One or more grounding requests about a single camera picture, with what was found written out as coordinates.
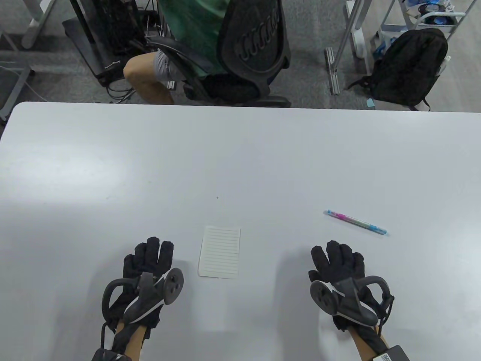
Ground person's left hand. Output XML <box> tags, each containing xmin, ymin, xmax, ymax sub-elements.
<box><xmin>106</xmin><ymin>237</ymin><xmax>176</xmax><ymax>339</ymax></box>

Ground person's right hand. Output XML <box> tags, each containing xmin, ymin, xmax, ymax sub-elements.
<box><xmin>308</xmin><ymin>241</ymin><xmax>393</xmax><ymax>334</ymax></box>

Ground pink and blue permanent marker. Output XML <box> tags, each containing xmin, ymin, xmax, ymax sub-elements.
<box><xmin>325</xmin><ymin>209</ymin><xmax>388</xmax><ymax>236</ymax></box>

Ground lined white letter paper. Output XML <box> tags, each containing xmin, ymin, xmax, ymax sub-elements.
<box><xmin>198</xmin><ymin>225</ymin><xmax>241</xmax><ymax>279</ymax></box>

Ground person's left forearm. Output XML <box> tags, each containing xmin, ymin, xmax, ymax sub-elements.
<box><xmin>113</xmin><ymin>324</ymin><xmax>148</xmax><ymax>361</ymax></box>

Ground person's right forearm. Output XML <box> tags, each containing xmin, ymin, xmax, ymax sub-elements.
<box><xmin>351</xmin><ymin>325</ymin><xmax>389</xmax><ymax>361</ymax></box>

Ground grey left hand controller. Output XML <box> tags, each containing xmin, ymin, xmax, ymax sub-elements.
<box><xmin>101</xmin><ymin>267</ymin><xmax>185</xmax><ymax>325</ymax></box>

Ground grey hand controller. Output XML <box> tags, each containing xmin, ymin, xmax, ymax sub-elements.
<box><xmin>309</xmin><ymin>276</ymin><xmax>395</xmax><ymax>328</ymax></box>
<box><xmin>101</xmin><ymin>267</ymin><xmax>185</xmax><ymax>325</ymax></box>

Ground grey right hand controller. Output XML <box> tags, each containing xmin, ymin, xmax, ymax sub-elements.
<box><xmin>309</xmin><ymin>276</ymin><xmax>395</xmax><ymax>328</ymax></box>

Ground black right wrist box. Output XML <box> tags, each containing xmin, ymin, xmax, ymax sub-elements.
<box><xmin>372</xmin><ymin>346</ymin><xmax>410</xmax><ymax>361</ymax></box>

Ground black wrist box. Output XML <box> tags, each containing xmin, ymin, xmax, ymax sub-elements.
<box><xmin>372</xmin><ymin>346</ymin><xmax>410</xmax><ymax>361</ymax></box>
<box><xmin>92</xmin><ymin>348</ymin><xmax>127</xmax><ymax>361</ymax></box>

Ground black left wrist box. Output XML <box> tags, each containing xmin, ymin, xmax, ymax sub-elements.
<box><xmin>92</xmin><ymin>348</ymin><xmax>127</xmax><ymax>361</ymax></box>

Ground aluminium profile bar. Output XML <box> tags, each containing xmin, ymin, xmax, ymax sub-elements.
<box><xmin>325</xmin><ymin>47</ymin><xmax>341</xmax><ymax>96</ymax></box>

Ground black backpack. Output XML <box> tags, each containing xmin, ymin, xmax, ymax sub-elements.
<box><xmin>348</xmin><ymin>27</ymin><xmax>450</xmax><ymax>112</ymax></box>

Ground blue plastic bag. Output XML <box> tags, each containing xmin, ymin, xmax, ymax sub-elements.
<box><xmin>376</xmin><ymin>32</ymin><xmax>395</xmax><ymax>55</ymax></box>

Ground white table leg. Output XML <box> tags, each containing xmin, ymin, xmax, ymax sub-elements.
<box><xmin>344</xmin><ymin>0</ymin><xmax>371</xmax><ymax>74</ymax></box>

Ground black computer tower stand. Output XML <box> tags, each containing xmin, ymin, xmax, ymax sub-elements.
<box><xmin>62</xmin><ymin>0</ymin><xmax>162</xmax><ymax>88</ymax></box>

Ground black office chair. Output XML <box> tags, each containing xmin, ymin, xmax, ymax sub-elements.
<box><xmin>145</xmin><ymin>0</ymin><xmax>292</xmax><ymax>108</ymax></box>

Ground white metal cart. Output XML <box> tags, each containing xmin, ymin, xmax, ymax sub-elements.
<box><xmin>376</xmin><ymin>0</ymin><xmax>466</xmax><ymax>53</ymax></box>

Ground white desk leg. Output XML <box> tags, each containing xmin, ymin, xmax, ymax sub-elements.
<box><xmin>21</xmin><ymin>0</ymin><xmax>57</xmax><ymax>49</ymax></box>

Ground black floor cables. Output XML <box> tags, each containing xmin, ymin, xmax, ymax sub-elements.
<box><xmin>106</xmin><ymin>73</ymin><xmax>139</xmax><ymax>104</ymax></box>

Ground grey table frame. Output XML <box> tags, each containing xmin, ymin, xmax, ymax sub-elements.
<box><xmin>0</xmin><ymin>26</ymin><xmax>36</xmax><ymax>121</ymax></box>

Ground blue cable spool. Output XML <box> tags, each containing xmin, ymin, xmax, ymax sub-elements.
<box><xmin>421</xmin><ymin>13</ymin><xmax>457</xmax><ymax>25</ymax></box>

